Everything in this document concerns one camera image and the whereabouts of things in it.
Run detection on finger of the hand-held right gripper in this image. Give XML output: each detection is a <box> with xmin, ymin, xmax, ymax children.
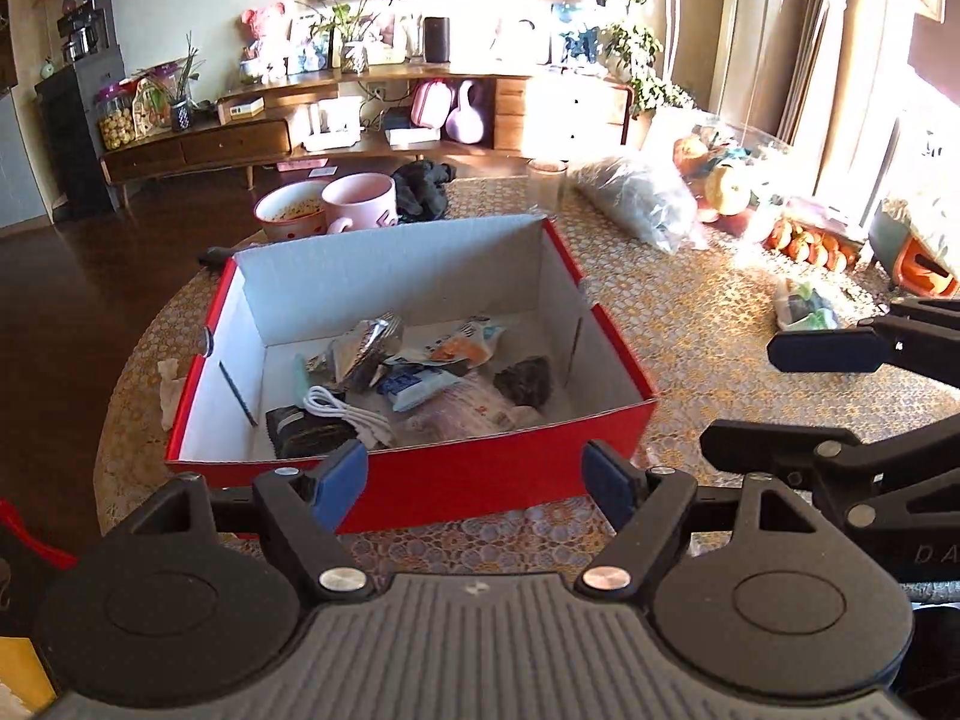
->
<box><xmin>766</xmin><ymin>298</ymin><xmax>960</xmax><ymax>391</ymax></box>
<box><xmin>699</xmin><ymin>412</ymin><xmax>960</xmax><ymax>533</ymax></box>

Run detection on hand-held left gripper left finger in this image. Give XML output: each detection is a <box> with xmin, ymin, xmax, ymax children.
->
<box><xmin>97</xmin><ymin>439</ymin><xmax>376</xmax><ymax>605</ymax></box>

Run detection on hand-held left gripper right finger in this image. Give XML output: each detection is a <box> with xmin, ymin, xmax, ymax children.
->
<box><xmin>574</xmin><ymin>439</ymin><xmax>863</xmax><ymax>605</ymax></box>

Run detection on black snack packet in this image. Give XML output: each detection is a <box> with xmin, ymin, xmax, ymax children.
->
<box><xmin>266</xmin><ymin>405</ymin><xmax>357</xmax><ymax>462</ymax></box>

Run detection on white cable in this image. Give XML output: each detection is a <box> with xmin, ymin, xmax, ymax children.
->
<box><xmin>304</xmin><ymin>386</ymin><xmax>391</xmax><ymax>447</ymax></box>

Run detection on red cardboard box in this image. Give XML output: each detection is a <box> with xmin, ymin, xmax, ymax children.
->
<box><xmin>165</xmin><ymin>214</ymin><xmax>659</xmax><ymax>535</ymax></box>

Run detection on blue snack packet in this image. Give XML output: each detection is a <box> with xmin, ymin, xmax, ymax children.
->
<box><xmin>375</xmin><ymin>364</ymin><xmax>458</xmax><ymax>413</ymax></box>

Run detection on dark packet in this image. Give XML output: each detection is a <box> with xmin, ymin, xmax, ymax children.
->
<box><xmin>493</xmin><ymin>356</ymin><xmax>552</xmax><ymax>410</ymax></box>

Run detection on silver foil packet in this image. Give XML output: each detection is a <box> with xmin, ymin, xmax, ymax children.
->
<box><xmin>330</xmin><ymin>313</ymin><xmax>406</xmax><ymax>391</ymax></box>

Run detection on clear snack packet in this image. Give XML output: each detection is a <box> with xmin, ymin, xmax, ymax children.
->
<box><xmin>397</xmin><ymin>379</ymin><xmax>541</xmax><ymax>440</ymax></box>

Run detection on sausage snack packet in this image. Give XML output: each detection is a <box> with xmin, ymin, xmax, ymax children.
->
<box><xmin>405</xmin><ymin>319</ymin><xmax>503</xmax><ymax>368</ymax></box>

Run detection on lace-patterned round desktop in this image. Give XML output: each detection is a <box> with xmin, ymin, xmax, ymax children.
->
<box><xmin>94</xmin><ymin>176</ymin><xmax>960</xmax><ymax>563</ymax></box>

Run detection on green and white packet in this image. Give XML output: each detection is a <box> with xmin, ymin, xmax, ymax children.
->
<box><xmin>776</xmin><ymin>277</ymin><xmax>841</xmax><ymax>331</ymax></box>

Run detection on pile of tangerines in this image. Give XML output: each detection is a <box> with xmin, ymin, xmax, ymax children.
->
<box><xmin>763</xmin><ymin>217</ymin><xmax>860</xmax><ymax>271</ymax></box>

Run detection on orange tissue holder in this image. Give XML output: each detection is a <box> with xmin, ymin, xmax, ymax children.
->
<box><xmin>892</xmin><ymin>232</ymin><xmax>960</xmax><ymax>299</ymax></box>

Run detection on yellow apple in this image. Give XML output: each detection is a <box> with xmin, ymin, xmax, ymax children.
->
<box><xmin>705</xmin><ymin>161</ymin><xmax>755</xmax><ymax>215</ymax></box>

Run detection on glass fruit bowl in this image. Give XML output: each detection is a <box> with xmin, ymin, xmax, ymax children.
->
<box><xmin>660</xmin><ymin>111</ymin><xmax>815</xmax><ymax>237</ymax></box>

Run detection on clear plastic bag dark contents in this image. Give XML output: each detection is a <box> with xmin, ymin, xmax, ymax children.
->
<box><xmin>570</xmin><ymin>156</ymin><xmax>710</xmax><ymax>252</ymax></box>

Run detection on ceramic bowl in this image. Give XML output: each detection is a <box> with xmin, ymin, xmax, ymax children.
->
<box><xmin>253</xmin><ymin>181</ymin><xmax>331</xmax><ymax>242</ymax></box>

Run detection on black cloth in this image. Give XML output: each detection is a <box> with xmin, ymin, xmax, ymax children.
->
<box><xmin>390</xmin><ymin>160</ymin><xmax>456</xmax><ymax>224</ymax></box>

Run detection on yellow curtain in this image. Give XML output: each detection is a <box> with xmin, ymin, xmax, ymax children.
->
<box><xmin>780</xmin><ymin>0</ymin><xmax>856</xmax><ymax>151</ymax></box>

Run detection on clear glass cup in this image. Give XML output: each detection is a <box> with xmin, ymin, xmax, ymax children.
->
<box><xmin>527</xmin><ymin>157</ymin><xmax>569</xmax><ymax>211</ymax></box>

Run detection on white standing air conditioner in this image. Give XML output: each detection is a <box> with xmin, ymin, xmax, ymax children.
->
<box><xmin>709</xmin><ymin>0</ymin><xmax>796</xmax><ymax>128</ymax></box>

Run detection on tall green potted tree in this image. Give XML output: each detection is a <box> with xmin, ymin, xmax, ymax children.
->
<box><xmin>577</xmin><ymin>0</ymin><xmax>710</xmax><ymax>117</ymax></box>

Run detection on wooden television cabinet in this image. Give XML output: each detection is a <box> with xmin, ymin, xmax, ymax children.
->
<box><xmin>101</xmin><ymin>67</ymin><xmax>635</xmax><ymax>192</ymax></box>

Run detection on white appliance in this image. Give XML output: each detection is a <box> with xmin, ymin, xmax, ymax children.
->
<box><xmin>304</xmin><ymin>96</ymin><xmax>365</xmax><ymax>152</ymax></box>

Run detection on yellow object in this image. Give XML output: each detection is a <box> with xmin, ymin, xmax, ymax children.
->
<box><xmin>0</xmin><ymin>637</ymin><xmax>57</xmax><ymax>713</ymax></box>

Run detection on purple kettlebell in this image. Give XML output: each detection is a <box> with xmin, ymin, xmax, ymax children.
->
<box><xmin>446</xmin><ymin>81</ymin><xmax>488</xmax><ymax>143</ymax></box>

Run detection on pink bag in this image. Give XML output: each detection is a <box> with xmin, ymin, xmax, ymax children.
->
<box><xmin>411</xmin><ymin>81</ymin><xmax>455</xmax><ymax>128</ymax></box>

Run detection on blue framed picture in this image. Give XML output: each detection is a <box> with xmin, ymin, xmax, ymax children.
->
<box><xmin>551</xmin><ymin>4</ymin><xmax>601</xmax><ymax>65</ymax></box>

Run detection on plant in dark pot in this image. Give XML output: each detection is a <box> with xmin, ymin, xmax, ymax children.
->
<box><xmin>135</xmin><ymin>34</ymin><xmax>203</xmax><ymax>132</ymax></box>

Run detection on snack jar with purple lid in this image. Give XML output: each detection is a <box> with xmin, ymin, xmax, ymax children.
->
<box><xmin>96</xmin><ymin>86</ymin><xmax>137</xmax><ymax>151</ymax></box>

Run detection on grass plant in patterned vase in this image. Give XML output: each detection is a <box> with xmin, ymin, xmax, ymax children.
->
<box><xmin>296</xmin><ymin>0</ymin><xmax>383</xmax><ymax>74</ymax></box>

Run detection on dark side cabinet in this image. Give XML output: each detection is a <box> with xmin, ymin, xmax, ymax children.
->
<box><xmin>36</xmin><ymin>45</ymin><xmax>128</xmax><ymax>218</ymax></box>

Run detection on black coffee machine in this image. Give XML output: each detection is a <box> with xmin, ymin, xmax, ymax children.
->
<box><xmin>58</xmin><ymin>0</ymin><xmax>113</xmax><ymax>65</ymax></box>

